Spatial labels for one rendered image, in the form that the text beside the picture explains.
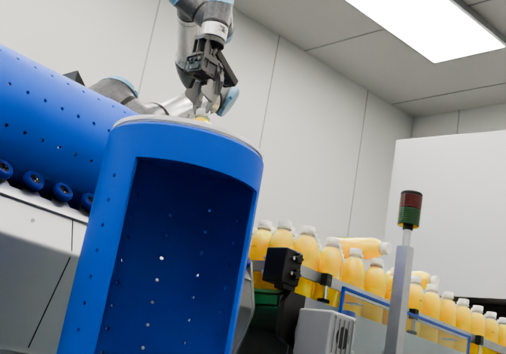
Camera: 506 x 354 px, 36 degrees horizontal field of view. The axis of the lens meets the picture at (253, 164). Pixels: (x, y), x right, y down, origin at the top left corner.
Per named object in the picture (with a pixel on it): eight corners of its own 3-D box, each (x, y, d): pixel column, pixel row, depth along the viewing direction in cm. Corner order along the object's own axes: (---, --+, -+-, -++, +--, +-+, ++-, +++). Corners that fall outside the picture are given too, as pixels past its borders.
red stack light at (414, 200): (394, 206, 224) (396, 193, 225) (405, 212, 228) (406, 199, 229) (414, 205, 219) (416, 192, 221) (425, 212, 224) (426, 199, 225)
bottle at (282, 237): (288, 294, 209) (299, 227, 214) (263, 288, 208) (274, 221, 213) (284, 296, 215) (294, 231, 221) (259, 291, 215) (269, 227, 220)
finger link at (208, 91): (194, 106, 207) (196, 75, 210) (208, 114, 211) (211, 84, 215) (202, 103, 205) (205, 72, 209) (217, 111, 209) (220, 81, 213)
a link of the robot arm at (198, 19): (212, 12, 237) (209, -6, 226) (239, 34, 234) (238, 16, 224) (195, 30, 235) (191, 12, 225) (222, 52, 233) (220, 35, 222)
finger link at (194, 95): (176, 107, 211) (187, 76, 213) (191, 115, 216) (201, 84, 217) (184, 108, 209) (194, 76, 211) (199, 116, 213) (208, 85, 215)
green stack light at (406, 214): (392, 223, 222) (394, 206, 224) (403, 229, 227) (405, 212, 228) (412, 222, 218) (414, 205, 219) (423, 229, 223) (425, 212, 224)
